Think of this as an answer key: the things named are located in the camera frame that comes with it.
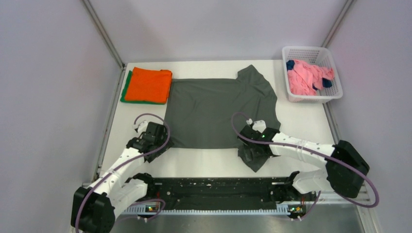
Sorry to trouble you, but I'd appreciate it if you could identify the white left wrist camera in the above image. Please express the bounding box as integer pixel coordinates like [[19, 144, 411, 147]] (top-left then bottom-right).
[[133, 120, 149, 134]]

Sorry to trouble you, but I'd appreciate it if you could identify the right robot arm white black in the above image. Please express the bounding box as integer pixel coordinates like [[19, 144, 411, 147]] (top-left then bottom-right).
[[237, 125, 370, 200]]

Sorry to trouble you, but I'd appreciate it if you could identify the folded green t-shirt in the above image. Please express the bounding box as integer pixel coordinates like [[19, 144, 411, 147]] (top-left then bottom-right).
[[120, 71, 164, 105]]

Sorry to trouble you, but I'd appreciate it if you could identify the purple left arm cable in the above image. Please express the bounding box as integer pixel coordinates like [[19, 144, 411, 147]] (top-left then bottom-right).
[[74, 113, 171, 233]]

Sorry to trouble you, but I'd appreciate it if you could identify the folded orange t-shirt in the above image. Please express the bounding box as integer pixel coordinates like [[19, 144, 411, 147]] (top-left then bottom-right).
[[125, 67, 172, 104]]

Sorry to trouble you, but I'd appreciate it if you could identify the grey t-shirt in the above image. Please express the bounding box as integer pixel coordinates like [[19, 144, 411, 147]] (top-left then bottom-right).
[[165, 65, 281, 172]]

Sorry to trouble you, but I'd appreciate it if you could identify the pink crumpled t-shirt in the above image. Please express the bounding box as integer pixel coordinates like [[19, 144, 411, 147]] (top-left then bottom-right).
[[286, 59, 335, 96]]

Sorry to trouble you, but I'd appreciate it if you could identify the aluminium frame post right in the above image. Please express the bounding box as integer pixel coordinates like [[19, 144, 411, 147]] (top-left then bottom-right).
[[321, 0, 357, 48]]

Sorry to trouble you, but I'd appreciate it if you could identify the aluminium frame post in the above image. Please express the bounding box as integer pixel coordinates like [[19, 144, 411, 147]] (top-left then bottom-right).
[[321, 0, 357, 48], [80, 0, 125, 69]]

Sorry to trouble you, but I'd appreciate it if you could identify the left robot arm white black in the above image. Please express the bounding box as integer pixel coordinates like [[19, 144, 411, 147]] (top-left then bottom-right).
[[70, 121, 173, 233]]

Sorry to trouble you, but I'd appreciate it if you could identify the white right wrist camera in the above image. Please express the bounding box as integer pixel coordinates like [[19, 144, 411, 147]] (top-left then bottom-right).
[[246, 118, 267, 133]]

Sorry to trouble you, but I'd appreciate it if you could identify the white plastic laundry basket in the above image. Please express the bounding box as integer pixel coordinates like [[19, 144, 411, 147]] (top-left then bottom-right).
[[282, 46, 343, 103]]

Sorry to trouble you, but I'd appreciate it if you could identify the aluminium frame post left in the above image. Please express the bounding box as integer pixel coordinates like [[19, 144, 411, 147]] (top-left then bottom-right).
[[80, 0, 125, 69]]

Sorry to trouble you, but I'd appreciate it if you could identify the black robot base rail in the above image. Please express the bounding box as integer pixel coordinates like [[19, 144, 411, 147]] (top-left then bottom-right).
[[96, 176, 323, 211]]

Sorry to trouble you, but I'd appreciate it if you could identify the white slotted cable duct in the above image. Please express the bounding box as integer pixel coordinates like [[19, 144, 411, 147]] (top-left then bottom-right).
[[122, 204, 306, 217]]

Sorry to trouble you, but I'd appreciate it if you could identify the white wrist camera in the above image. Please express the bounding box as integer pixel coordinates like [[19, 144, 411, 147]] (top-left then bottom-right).
[[133, 120, 149, 134], [246, 118, 267, 133]]

